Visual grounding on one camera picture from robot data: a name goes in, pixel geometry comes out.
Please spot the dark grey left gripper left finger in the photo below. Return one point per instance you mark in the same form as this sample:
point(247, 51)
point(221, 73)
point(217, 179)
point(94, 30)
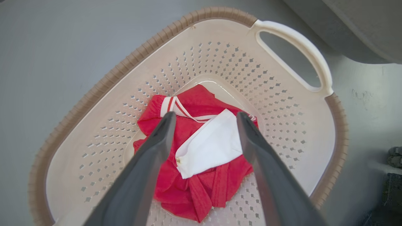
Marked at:
point(138, 182)

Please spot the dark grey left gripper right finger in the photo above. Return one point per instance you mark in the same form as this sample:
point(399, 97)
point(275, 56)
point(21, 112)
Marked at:
point(276, 188)

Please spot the red garment with white trim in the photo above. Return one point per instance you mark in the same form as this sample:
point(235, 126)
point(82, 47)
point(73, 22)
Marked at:
point(191, 191)

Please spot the dark robot base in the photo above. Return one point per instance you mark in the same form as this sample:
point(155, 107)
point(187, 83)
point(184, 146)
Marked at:
point(394, 188)

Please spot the grey fabric sofa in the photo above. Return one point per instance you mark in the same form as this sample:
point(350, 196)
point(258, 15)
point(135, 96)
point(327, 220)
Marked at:
point(361, 25)

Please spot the beige perforated laundry basket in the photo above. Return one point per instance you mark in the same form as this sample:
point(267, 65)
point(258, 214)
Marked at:
point(282, 125)

